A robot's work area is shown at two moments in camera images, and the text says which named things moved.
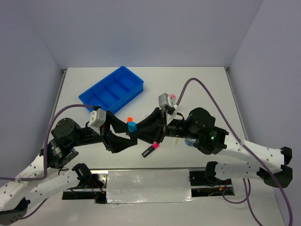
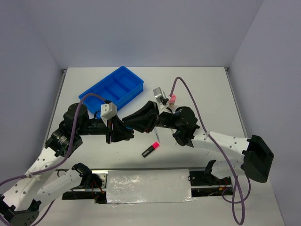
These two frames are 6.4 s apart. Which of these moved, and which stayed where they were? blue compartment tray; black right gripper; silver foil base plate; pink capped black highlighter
Moved: black right gripper
Stayed: blue compartment tray; pink capped black highlighter; silver foil base plate
